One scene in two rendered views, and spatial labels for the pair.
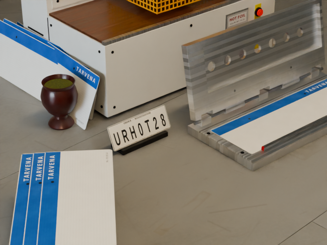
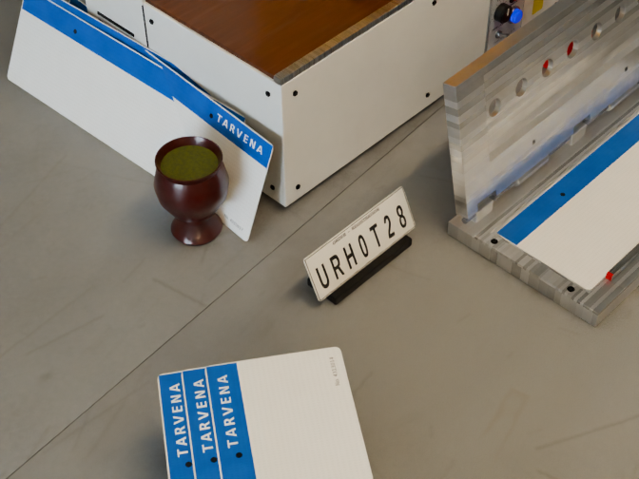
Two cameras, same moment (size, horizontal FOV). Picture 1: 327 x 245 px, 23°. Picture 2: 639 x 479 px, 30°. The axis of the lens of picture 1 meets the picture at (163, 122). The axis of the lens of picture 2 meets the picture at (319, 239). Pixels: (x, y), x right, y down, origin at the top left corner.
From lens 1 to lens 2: 0.65 m
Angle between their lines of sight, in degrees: 16
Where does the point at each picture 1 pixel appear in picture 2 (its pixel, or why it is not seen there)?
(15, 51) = (76, 61)
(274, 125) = (613, 207)
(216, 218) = (552, 461)
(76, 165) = (278, 400)
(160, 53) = (378, 68)
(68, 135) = (218, 258)
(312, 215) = not seen: outside the picture
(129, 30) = (322, 39)
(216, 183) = (532, 366)
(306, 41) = not seen: outside the picture
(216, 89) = (502, 148)
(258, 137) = (591, 244)
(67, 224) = not seen: outside the picture
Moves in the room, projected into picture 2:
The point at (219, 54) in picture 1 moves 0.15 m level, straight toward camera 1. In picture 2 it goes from (508, 81) to (529, 172)
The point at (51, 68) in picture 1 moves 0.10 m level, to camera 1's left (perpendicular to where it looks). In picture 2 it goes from (161, 107) to (76, 113)
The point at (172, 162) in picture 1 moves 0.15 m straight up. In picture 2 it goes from (435, 315) to (445, 217)
